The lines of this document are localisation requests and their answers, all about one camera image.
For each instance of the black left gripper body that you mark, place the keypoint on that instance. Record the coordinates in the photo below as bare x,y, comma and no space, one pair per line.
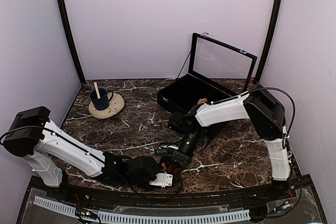
127,182

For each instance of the black glass-lid display box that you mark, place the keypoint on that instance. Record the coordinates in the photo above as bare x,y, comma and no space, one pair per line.
216,71

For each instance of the wooden stir stick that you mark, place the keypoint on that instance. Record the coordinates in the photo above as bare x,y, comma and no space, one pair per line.
97,90

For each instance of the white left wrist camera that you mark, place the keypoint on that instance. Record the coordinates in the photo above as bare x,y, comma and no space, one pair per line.
162,180

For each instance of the tan brown sock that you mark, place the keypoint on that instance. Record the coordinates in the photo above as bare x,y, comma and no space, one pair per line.
202,101

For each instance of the beige ceramic saucer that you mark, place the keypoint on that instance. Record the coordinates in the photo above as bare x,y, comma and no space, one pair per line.
116,104

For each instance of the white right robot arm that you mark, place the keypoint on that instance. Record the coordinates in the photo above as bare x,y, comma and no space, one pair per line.
258,105

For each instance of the black table edge rail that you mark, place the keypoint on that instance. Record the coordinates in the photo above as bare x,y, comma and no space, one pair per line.
255,196

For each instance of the white slotted cable duct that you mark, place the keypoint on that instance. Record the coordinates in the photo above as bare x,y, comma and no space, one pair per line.
141,215

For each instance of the black argyle sock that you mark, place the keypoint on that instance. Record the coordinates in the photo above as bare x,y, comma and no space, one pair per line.
167,167

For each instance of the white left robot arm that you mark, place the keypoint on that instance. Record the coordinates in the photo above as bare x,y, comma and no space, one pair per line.
34,137

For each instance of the dark blue mug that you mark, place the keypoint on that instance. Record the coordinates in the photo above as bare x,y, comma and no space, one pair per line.
103,102

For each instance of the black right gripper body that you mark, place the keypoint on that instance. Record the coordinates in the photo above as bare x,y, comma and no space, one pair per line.
188,153

